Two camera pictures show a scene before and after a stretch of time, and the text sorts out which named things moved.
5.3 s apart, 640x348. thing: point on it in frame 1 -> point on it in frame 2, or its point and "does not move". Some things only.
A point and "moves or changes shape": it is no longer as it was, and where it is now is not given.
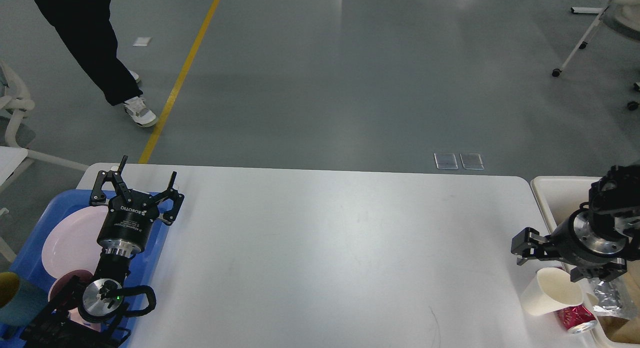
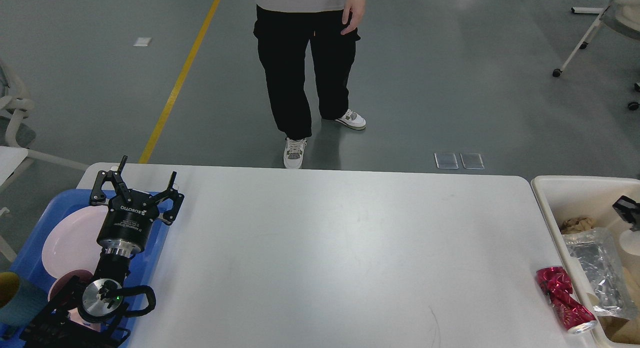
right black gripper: (574, 243) -> (629, 210)
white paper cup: (552, 289) moves or changes shape
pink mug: (66, 292) does not move
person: (83, 19) -> (286, 19)
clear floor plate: (448, 161) does not move
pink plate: (72, 244) does not move
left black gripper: (126, 228) does not move
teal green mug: (20, 300) does not move
